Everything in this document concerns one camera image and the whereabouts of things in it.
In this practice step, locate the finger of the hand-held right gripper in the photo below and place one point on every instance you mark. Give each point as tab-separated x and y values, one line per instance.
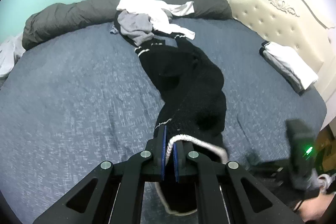
270	167

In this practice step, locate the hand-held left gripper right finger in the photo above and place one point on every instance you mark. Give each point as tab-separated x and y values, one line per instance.
176	161

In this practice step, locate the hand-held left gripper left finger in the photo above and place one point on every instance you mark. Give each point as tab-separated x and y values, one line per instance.
164	153

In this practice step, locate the black sweater with white trim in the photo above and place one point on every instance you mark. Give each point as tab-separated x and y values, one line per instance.
189	87

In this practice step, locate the person's right forearm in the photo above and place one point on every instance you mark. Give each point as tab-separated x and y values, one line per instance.
317	207

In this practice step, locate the folded white and black clothes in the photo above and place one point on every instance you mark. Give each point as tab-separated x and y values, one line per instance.
291	66

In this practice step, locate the blue patterned bed cover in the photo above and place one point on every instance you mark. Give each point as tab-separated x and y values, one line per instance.
78	95

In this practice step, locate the grey garment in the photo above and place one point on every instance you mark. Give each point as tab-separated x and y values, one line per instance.
136	27

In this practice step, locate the cream tufted headboard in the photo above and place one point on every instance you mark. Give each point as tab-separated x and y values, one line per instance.
275	22

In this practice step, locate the white shirt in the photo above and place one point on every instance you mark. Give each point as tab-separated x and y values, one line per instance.
160	16

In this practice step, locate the dark grey rolled duvet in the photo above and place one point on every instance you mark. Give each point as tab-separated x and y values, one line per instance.
78	16

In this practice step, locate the light grey crumpled sheet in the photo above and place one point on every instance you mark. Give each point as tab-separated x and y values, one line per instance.
9	56

